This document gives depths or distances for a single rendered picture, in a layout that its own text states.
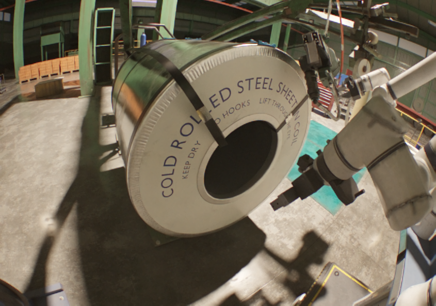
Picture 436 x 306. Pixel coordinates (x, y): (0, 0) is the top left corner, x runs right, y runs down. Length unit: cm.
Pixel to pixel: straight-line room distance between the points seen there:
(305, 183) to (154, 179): 56
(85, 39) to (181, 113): 470
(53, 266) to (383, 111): 185
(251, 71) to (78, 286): 166
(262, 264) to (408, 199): 132
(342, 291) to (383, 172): 110
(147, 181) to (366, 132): 70
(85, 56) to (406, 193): 529
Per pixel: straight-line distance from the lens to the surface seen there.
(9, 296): 102
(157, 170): 72
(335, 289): 132
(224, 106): 72
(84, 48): 519
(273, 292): 148
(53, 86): 652
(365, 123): 33
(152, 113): 60
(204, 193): 94
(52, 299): 162
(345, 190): 40
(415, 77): 92
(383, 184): 32
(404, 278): 72
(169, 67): 62
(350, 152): 35
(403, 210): 32
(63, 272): 164
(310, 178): 39
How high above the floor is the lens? 133
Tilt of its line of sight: 29 degrees down
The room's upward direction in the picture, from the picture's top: 9 degrees clockwise
